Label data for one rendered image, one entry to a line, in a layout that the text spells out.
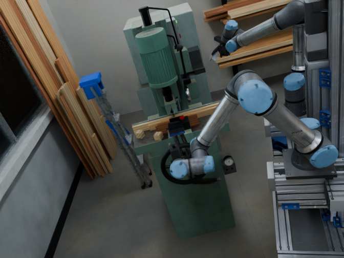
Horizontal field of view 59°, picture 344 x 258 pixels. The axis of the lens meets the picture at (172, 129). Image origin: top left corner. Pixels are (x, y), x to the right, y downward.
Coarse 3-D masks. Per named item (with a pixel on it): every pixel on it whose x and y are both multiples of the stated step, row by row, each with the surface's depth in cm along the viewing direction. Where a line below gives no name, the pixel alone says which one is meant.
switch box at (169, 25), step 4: (168, 20) 196; (168, 24) 195; (176, 24) 196; (168, 28) 196; (172, 28) 197; (176, 28) 197; (172, 32) 198; (176, 32) 198; (172, 40) 200; (176, 40) 201; (180, 40) 201; (172, 44) 202
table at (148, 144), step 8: (200, 120) 195; (192, 128) 189; (200, 128) 187; (224, 128) 186; (144, 136) 196; (152, 136) 194; (136, 144) 190; (144, 144) 188; (152, 144) 187; (160, 144) 188; (168, 144) 186; (136, 152) 189; (144, 152) 190
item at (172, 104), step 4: (164, 100) 194; (172, 100) 191; (168, 104) 188; (172, 104) 188; (176, 104) 193; (168, 108) 189; (172, 108) 189; (176, 108) 189; (168, 112) 190; (176, 112) 191
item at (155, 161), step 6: (156, 114) 241; (216, 144) 191; (210, 150) 193; (216, 150) 194; (150, 156) 193; (156, 156) 192; (162, 156) 192; (168, 156) 193; (150, 162) 194; (156, 162) 194; (168, 162) 195
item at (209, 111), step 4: (208, 108) 198; (212, 108) 196; (196, 112) 197; (200, 112) 197; (204, 112) 197; (208, 112) 197; (212, 112) 198; (200, 116) 198; (148, 124) 200; (152, 124) 199; (156, 124) 198; (152, 128) 200
